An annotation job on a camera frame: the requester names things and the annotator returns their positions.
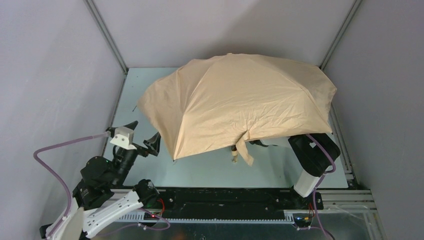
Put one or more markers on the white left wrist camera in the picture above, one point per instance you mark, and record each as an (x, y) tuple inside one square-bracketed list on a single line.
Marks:
[(122, 137)]

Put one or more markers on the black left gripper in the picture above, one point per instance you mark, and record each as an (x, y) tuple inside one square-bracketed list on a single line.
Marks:
[(139, 145)]

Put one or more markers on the aluminium frame rail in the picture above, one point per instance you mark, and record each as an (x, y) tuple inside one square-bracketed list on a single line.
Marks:
[(345, 158), (106, 34)]

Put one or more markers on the beige umbrella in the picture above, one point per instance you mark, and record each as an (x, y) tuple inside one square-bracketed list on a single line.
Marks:
[(228, 100)]

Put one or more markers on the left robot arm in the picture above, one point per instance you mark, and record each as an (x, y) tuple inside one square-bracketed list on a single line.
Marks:
[(100, 177)]

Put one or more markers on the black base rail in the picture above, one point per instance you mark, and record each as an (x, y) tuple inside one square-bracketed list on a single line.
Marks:
[(233, 204)]

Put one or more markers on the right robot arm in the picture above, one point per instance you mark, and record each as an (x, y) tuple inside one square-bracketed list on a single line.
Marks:
[(316, 153)]

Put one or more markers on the aluminium frame rail left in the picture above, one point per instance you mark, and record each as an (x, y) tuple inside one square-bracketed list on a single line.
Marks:
[(106, 34)]

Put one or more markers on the aluminium frame rail right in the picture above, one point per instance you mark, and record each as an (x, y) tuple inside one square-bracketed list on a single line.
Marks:
[(345, 158)]

